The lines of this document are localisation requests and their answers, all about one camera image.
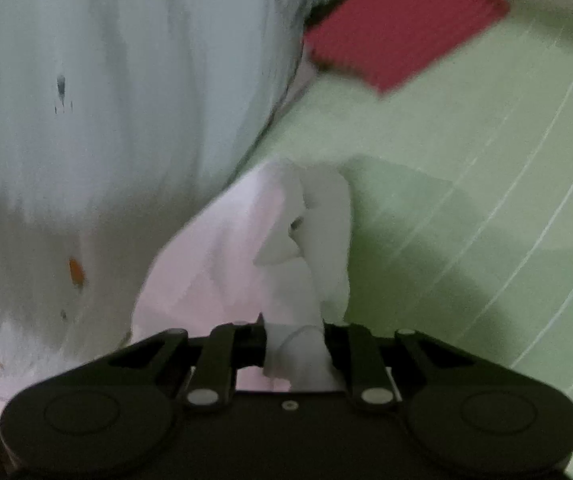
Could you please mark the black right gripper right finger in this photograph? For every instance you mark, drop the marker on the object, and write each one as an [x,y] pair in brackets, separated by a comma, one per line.
[357,361]

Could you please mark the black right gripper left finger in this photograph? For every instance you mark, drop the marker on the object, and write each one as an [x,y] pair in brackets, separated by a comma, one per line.
[216,359]

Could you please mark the white garment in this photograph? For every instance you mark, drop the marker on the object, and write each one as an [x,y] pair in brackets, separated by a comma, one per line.
[272,248]

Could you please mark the green checked mat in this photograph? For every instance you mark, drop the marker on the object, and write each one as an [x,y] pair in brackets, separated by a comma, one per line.
[462,193]

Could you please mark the light green carrot-print shirt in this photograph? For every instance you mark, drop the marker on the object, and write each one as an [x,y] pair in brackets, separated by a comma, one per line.
[119,119]

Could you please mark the red ribbed cloth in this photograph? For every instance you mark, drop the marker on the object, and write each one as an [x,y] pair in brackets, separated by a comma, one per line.
[385,43]

